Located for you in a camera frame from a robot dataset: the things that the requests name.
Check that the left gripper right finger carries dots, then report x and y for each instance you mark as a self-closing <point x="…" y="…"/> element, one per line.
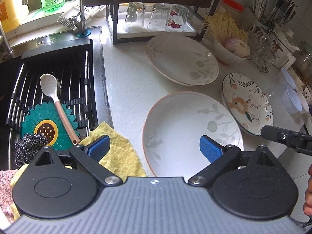
<point x="222" y="160"/>

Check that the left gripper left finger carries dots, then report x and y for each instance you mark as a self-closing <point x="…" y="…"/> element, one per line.
<point x="87" y="158"/>

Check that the white plastic bowl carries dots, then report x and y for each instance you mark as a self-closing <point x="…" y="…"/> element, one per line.
<point x="294" y="101"/>
<point x="285" y="79"/>

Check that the white leaf-pattern plate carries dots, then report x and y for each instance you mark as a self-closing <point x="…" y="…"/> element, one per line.
<point x="173" y="129"/>
<point x="182" y="60"/>

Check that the chrome kitchen faucet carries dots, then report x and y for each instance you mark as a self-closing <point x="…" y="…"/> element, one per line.
<point x="83" y="31"/>

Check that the person's right hand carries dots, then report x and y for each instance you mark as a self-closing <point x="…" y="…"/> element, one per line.
<point x="307" y="207"/>

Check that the yellow dish cloth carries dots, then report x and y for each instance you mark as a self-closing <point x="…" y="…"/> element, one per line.
<point x="121" y="159"/>

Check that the rabbit floral plate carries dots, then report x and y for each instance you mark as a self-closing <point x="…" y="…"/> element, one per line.
<point x="247" y="103"/>

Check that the dark scouring pad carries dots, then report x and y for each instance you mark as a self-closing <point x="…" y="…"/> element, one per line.
<point x="27" y="147"/>

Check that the pink towel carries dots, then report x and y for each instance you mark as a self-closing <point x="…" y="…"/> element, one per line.
<point x="6" y="193"/>

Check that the black roll-up drying rack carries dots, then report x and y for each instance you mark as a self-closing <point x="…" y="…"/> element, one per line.
<point x="61" y="72"/>

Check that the white bowl with onion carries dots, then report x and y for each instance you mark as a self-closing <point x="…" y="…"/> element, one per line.
<point x="232" y="51"/>

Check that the utensil holder with cutlery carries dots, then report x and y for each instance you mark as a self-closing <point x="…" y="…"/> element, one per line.
<point x="282" y="12"/>

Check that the white dish brush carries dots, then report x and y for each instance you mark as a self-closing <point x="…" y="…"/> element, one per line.
<point x="71" y="18"/>

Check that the clear drinking glass left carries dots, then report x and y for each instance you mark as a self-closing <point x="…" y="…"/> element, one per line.
<point x="135" y="16"/>

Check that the clear drinking glass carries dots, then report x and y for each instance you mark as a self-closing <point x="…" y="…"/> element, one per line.
<point x="159" y="16"/>
<point x="135" y="16"/>

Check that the red-lid container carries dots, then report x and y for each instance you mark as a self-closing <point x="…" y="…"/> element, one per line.
<point x="234" y="8"/>

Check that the clear drinking glass middle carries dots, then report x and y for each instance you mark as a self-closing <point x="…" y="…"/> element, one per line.
<point x="159" y="16"/>

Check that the clear glass red print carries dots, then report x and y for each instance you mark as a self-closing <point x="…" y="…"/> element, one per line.
<point x="177" y="18"/>

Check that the yellow bottle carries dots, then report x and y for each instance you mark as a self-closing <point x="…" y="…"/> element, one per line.
<point x="13" y="13"/>

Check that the white pink-handled spoon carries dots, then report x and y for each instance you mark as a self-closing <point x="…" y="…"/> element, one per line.
<point x="57" y="102"/>

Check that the wire glass holder rack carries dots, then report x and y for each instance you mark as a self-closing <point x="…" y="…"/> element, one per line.
<point x="263" y="49"/>

